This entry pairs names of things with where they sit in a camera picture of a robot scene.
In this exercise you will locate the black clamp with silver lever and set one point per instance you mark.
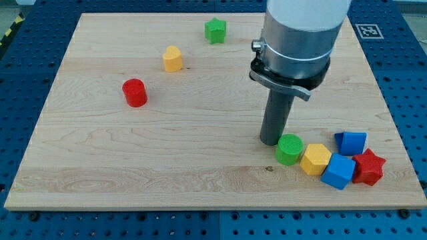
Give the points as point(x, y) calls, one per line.
point(288, 86)

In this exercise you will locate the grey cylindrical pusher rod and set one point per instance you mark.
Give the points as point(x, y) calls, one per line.
point(278, 108)

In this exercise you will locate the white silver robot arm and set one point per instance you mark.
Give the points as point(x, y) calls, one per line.
point(293, 55)

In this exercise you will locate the green cylinder block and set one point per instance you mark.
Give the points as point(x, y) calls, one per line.
point(289, 149)

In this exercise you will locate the yellow hexagon block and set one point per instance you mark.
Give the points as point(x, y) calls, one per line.
point(315, 159)

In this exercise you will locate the blue triangular prism block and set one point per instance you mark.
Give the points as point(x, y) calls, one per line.
point(350, 143)

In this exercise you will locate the white fiducial marker tag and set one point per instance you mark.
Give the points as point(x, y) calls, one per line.
point(369, 31)

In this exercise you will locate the blue cube block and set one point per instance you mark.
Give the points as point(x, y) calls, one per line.
point(339, 171)

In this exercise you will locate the green star block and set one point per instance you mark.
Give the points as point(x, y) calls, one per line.
point(215, 30)

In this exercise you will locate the red star block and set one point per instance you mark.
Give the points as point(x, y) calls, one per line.
point(369, 168)

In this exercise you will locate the yellow heart block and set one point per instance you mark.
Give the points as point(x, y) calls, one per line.
point(172, 59)

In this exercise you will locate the wooden board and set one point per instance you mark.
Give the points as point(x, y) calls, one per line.
point(195, 144)

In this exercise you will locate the red cylinder block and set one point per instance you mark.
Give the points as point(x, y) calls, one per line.
point(134, 91)

